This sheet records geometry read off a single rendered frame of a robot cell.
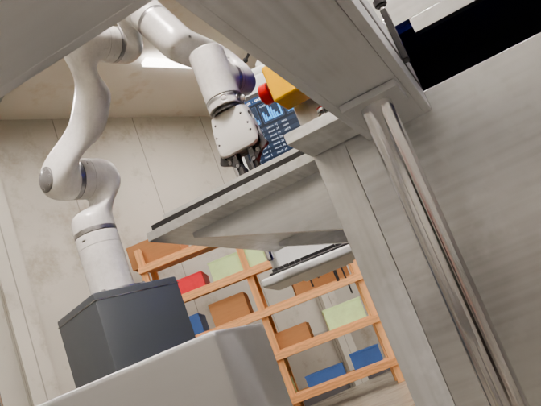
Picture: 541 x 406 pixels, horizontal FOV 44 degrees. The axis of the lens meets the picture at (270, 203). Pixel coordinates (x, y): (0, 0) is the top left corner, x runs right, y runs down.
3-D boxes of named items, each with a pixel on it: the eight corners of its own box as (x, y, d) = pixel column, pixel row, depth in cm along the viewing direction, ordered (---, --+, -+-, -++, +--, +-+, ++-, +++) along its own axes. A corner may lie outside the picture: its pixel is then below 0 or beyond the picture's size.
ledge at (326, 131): (380, 123, 120) (376, 113, 121) (361, 107, 108) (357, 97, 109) (312, 157, 125) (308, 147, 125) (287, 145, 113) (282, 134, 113)
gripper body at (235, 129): (253, 101, 153) (270, 145, 150) (216, 122, 156) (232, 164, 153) (238, 93, 146) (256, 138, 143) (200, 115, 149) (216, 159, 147)
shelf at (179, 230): (420, 185, 188) (418, 179, 189) (353, 140, 124) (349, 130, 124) (275, 251, 203) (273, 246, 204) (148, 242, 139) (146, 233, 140)
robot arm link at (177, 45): (181, 43, 177) (249, 106, 162) (133, 35, 165) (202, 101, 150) (195, 13, 173) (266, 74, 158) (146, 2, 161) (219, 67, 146)
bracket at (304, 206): (357, 225, 134) (333, 167, 137) (353, 224, 131) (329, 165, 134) (217, 288, 145) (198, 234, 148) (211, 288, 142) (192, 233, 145)
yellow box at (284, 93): (321, 93, 124) (307, 60, 125) (308, 83, 117) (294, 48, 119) (287, 111, 126) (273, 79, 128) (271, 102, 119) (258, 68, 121)
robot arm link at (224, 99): (249, 95, 154) (253, 106, 153) (216, 113, 157) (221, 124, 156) (233, 86, 146) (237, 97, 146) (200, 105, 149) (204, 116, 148)
